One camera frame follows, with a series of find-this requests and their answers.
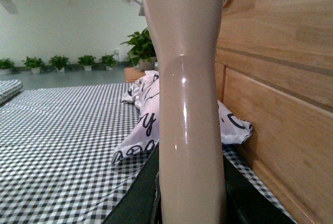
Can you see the far wooden nightstand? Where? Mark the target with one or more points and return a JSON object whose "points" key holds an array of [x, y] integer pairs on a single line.
{"points": [[133, 73]]}

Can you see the white printed pillow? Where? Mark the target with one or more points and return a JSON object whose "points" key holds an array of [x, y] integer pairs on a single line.
{"points": [[144, 94]]}

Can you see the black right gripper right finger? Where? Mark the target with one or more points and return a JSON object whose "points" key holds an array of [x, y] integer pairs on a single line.
{"points": [[245, 204]]}

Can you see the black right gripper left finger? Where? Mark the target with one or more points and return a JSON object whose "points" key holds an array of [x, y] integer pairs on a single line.
{"points": [[142, 202]]}

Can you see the black white checkered bedsheet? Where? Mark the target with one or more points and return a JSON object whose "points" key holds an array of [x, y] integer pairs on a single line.
{"points": [[56, 154]]}

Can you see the small potted plant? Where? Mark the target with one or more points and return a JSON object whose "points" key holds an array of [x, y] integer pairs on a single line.
{"points": [[7, 66], [34, 64], [87, 62], [59, 62], [108, 61]]}

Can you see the wooden bed headboard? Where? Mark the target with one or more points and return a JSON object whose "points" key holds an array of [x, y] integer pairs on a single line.
{"points": [[274, 68]]}

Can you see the folded checkered quilt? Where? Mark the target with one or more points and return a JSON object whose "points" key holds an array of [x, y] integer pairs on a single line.
{"points": [[10, 88]]}

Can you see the large potted green plant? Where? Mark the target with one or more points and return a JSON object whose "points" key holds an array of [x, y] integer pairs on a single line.
{"points": [[142, 52]]}

